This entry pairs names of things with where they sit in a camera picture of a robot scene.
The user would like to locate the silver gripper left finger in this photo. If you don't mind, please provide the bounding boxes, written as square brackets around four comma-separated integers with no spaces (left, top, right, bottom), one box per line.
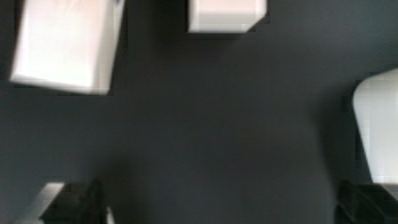
[14,181,116,224]

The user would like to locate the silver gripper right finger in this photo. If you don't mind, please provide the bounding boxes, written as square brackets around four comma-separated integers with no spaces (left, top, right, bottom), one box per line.
[334,181,398,224]

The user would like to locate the white desk top tray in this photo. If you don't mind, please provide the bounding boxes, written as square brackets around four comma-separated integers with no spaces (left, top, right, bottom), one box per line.
[354,68,398,185]

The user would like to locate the white desk leg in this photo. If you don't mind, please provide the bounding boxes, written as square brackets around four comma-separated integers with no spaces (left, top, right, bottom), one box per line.
[188,0,268,33]
[9,0,126,95]

